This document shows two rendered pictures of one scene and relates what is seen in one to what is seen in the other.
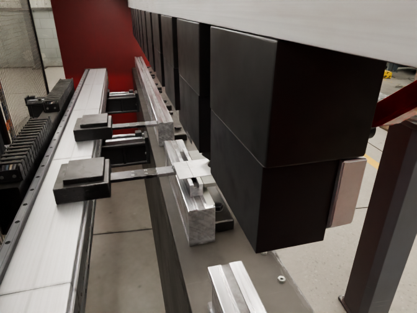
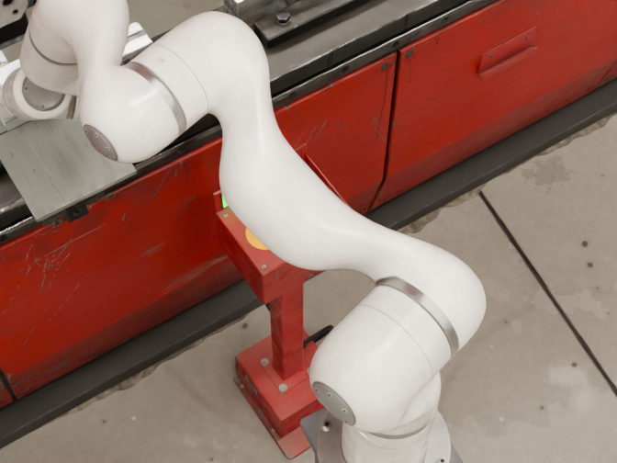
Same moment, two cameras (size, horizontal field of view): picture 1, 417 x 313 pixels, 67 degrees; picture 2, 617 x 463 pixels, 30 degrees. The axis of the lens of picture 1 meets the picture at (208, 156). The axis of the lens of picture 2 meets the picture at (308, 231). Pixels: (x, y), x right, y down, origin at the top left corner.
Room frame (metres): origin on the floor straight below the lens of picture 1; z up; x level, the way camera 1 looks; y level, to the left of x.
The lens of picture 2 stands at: (0.79, -1.29, 2.56)
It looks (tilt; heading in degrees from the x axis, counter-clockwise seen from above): 59 degrees down; 72
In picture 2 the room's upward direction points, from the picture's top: 1 degrees clockwise
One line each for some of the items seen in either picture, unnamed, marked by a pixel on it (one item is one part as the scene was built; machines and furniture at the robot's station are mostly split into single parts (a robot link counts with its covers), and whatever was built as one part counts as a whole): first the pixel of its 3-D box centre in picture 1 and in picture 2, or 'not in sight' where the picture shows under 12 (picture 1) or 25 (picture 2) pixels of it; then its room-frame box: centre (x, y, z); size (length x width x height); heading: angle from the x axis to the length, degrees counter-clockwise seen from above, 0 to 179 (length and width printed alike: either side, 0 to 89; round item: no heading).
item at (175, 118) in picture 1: (174, 125); (327, 4); (1.29, 0.15, 0.89); 0.30 x 0.05 x 0.03; 15
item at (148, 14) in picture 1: (162, 40); not in sight; (1.05, 0.14, 1.26); 0.15 x 0.09 x 0.17; 15
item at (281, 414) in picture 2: not in sight; (295, 388); (1.10, -0.25, 0.06); 0.25 x 0.20 x 0.12; 107
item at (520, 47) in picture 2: not in sight; (509, 52); (1.72, 0.16, 0.59); 0.15 x 0.02 x 0.07; 15
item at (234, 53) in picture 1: (274, 125); not in sight; (0.28, -0.06, 1.26); 0.15 x 0.09 x 0.17; 15
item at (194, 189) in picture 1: (187, 169); not in sight; (0.70, 0.05, 0.99); 0.20 x 0.03 x 0.03; 15
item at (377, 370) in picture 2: not in sight; (381, 373); (1.05, -0.78, 1.30); 0.19 x 0.12 x 0.24; 30
